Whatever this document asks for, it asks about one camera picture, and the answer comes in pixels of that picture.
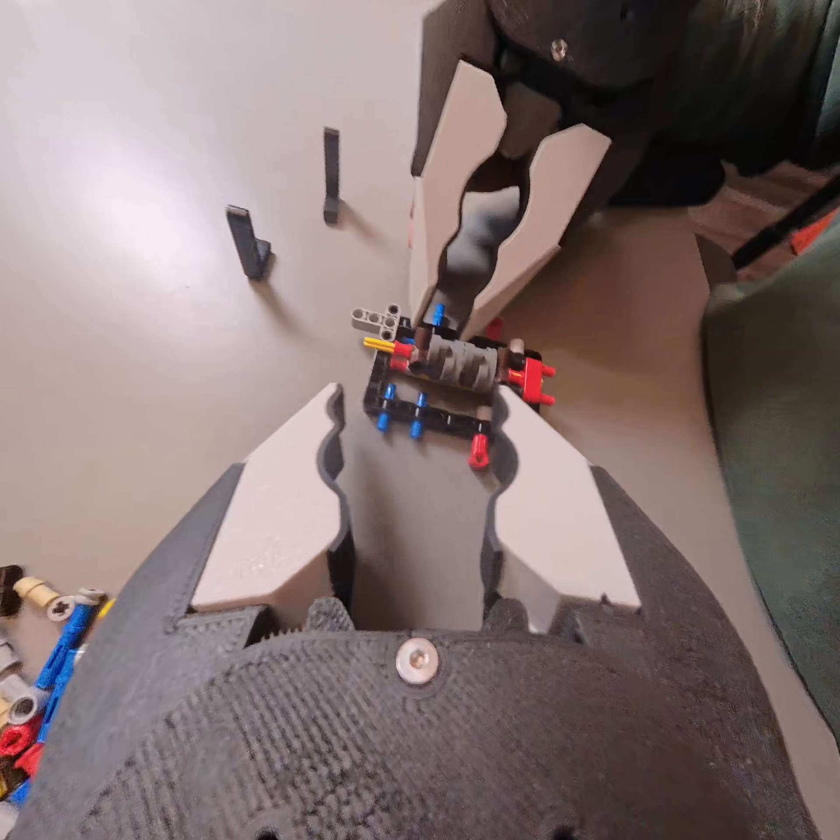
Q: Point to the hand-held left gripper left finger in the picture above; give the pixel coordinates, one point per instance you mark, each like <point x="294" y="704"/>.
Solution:
<point x="269" y="525"/>

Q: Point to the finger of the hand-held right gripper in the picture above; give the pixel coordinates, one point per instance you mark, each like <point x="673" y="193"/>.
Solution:
<point x="453" y="144"/>
<point x="558" y="190"/>

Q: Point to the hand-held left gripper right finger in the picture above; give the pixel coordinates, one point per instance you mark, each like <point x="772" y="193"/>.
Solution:
<point x="558" y="525"/>

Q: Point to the black frame lego assembly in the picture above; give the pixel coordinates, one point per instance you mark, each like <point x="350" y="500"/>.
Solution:
<point x="459" y="374"/>

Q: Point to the person's right forearm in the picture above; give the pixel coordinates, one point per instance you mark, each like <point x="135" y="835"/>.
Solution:
<point x="754" y="79"/>

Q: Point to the pile of small lego pieces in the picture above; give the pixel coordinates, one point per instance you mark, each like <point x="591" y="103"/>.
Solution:
<point x="46" y="656"/>

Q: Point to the orange object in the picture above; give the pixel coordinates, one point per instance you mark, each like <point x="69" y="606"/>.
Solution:
<point x="817" y="237"/>

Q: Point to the black L-shaped bracket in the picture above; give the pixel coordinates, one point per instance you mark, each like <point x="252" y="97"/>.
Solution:
<point x="248" y="243"/>
<point x="331" y="174"/>

